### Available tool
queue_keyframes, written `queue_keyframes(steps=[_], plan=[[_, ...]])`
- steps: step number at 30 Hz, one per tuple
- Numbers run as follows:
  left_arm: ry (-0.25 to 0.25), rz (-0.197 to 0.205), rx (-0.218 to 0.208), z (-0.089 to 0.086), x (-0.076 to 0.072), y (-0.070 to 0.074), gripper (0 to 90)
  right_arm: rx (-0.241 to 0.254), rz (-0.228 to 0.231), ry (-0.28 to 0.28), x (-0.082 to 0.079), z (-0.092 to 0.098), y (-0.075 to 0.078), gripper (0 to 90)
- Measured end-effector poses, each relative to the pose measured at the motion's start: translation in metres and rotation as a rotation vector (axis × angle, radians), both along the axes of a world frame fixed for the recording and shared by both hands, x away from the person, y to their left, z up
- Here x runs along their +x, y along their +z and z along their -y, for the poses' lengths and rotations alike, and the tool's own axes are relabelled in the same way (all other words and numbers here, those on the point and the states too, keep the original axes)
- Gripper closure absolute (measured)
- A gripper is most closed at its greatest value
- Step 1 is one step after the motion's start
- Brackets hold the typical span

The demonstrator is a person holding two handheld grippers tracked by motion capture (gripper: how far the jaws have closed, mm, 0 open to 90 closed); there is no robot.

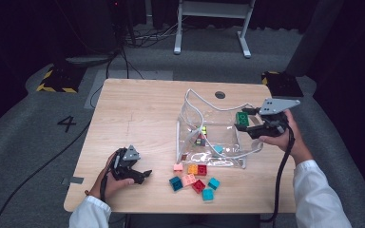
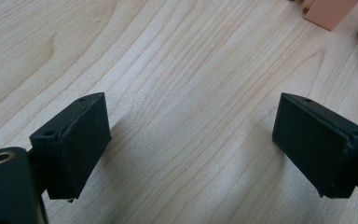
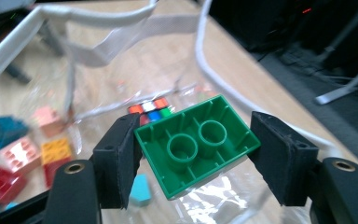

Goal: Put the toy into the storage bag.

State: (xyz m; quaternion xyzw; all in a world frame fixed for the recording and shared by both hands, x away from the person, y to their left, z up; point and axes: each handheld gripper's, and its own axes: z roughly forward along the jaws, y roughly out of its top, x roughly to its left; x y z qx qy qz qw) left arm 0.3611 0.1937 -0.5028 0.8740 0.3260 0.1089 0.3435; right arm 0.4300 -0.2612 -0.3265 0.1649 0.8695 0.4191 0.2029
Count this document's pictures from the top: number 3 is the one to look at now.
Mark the green building brick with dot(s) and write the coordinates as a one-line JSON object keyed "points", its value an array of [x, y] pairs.
{"points": [[199, 149]]}

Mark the pink square building brick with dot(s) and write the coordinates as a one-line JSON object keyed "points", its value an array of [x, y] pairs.
{"points": [[49, 119]]}

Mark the pink long building brick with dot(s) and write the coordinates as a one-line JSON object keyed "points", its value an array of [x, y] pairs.
{"points": [[20, 155]]}

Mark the black equipment box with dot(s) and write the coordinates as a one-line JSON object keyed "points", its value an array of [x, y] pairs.
{"points": [[261, 21]]}

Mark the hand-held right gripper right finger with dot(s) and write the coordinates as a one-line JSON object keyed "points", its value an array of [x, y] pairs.
{"points": [[282, 161]]}

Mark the teal sloped building brick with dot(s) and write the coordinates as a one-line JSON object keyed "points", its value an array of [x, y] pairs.
{"points": [[4, 130]]}

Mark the yellow building brick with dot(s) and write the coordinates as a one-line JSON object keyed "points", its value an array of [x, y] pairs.
{"points": [[56, 151]]}

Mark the light blue block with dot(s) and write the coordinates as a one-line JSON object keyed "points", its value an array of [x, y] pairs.
{"points": [[11, 206], [140, 191]]}

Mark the white metal stand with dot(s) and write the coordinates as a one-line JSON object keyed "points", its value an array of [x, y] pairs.
{"points": [[338, 93]]}

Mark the multicoloured puzzle cube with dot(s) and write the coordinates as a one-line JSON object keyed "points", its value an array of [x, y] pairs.
{"points": [[149, 107]]}

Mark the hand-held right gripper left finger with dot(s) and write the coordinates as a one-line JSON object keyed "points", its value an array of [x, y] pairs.
{"points": [[115, 161]]}

